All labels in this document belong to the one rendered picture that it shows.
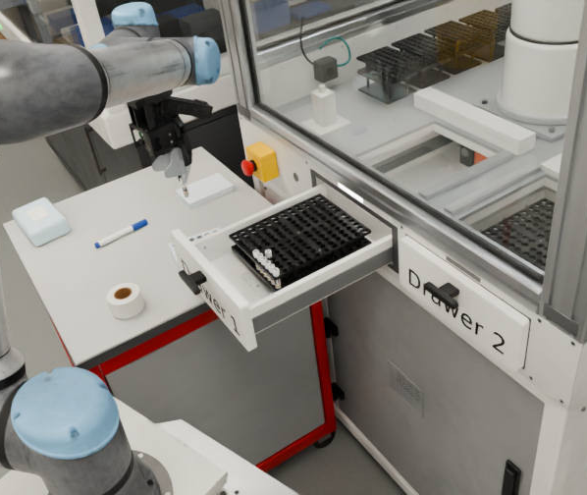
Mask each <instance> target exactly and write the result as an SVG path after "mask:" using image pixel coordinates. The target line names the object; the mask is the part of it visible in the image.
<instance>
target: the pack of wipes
mask: <svg viewBox="0 0 587 495"><path fill-rule="evenodd" d="M12 215H13V217H14V219H15V222H16V223H17V225H18V226H19V227H20V228H21V230H22V231H23V232H24V233H25V234H26V236H27V237H28V238H29V239H30V241H31V242H32V243H33V244H34V245H35V246H36V247H39V246H41V245H43V244H46V243H48V242H50V241H52V240H54V239H56V238H58V237H61V236H63V235H65V234H67V233H69V232H70V230H71V229H70V226H69V223H68V221H67V219H66V218H65V217H64V216H63V214H62V213H61V212H60V211H59V210H58V209H57V208H56V207H55V206H54V205H53V204H52V203H51V202H50V201H49V200H48V199H47V198H46V197H43V198H40V199H38V200H36V201H34V202H31V203H29V204H27V205H24V206H22V207H20V208H17V209H15V210H13V212H12Z"/></svg>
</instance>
